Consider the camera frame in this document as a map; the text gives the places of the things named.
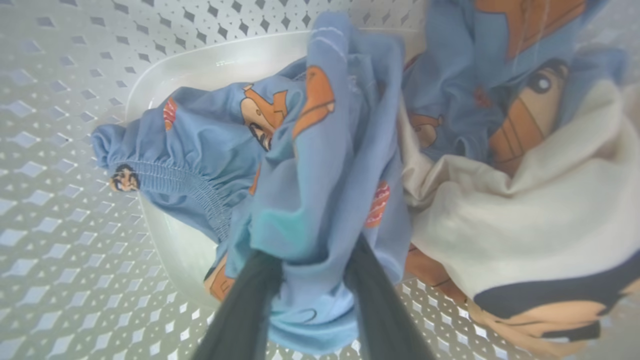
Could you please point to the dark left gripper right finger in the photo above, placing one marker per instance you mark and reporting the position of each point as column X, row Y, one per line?
column 385, row 310

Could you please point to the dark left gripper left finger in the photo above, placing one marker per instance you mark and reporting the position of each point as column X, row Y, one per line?
column 240, row 315

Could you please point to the blue cartoon print shorts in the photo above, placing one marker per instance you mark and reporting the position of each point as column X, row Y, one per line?
column 320, row 190

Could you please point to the cream blue cartoon shirt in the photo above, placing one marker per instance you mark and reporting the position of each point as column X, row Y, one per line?
column 525, row 215

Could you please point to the cream perforated laundry basket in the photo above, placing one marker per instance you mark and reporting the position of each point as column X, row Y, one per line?
column 60, row 150

